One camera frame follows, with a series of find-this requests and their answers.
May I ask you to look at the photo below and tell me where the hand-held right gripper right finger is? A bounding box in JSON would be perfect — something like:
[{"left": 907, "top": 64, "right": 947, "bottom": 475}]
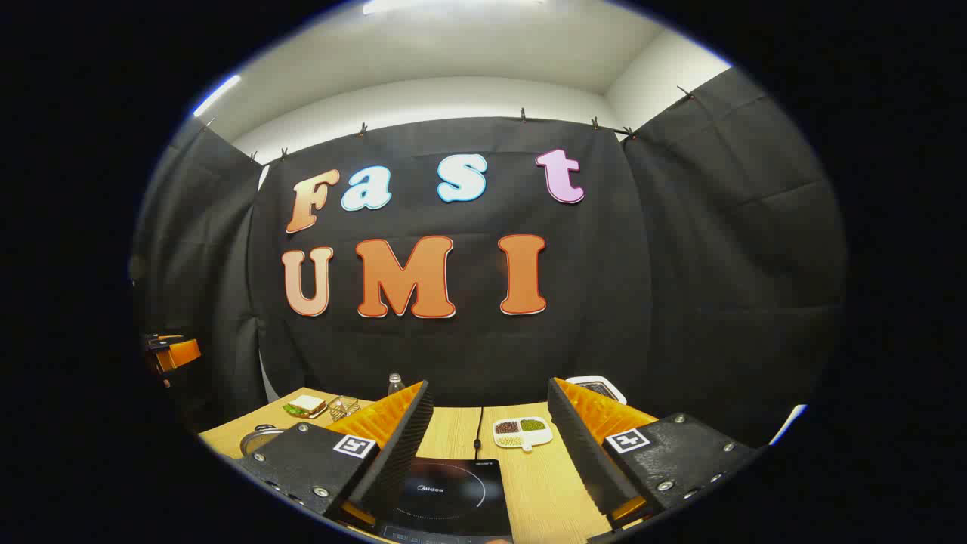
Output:
[{"left": 547, "top": 376, "right": 760, "bottom": 530}]

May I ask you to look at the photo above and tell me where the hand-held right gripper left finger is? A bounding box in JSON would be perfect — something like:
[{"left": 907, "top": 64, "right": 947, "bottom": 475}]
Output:
[{"left": 234, "top": 380, "right": 436, "bottom": 530}]

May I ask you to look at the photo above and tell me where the black induction cooktop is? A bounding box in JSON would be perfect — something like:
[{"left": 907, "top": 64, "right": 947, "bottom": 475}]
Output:
[{"left": 378, "top": 456, "right": 515, "bottom": 544}]

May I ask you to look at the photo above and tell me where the stainless steel pot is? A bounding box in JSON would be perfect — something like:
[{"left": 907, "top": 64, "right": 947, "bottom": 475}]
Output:
[{"left": 240, "top": 424, "right": 289, "bottom": 457}]

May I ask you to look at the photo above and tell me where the white divided dish of beans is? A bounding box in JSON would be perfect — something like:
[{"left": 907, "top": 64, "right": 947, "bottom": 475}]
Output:
[{"left": 493, "top": 416, "right": 554, "bottom": 453}]

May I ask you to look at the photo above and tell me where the white countertop appliance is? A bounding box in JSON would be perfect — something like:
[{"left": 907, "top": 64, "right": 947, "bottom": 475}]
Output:
[{"left": 565, "top": 375, "right": 628, "bottom": 406}]

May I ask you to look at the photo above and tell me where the sandwich with lettuce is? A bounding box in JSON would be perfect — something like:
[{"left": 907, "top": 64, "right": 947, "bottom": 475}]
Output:
[{"left": 283, "top": 394, "right": 329, "bottom": 420}]

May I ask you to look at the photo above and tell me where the black backdrop cloth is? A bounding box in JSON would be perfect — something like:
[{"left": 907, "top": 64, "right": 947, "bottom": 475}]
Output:
[{"left": 132, "top": 66, "right": 847, "bottom": 448}]

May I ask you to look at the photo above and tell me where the ceiling light strip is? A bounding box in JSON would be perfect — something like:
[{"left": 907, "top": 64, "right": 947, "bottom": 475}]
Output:
[
  {"left": 193, "top": 74, "right": 243, "bottom": 119},
  {"left": 363, "top": 0, "right": 546, "bottom": 15}
]

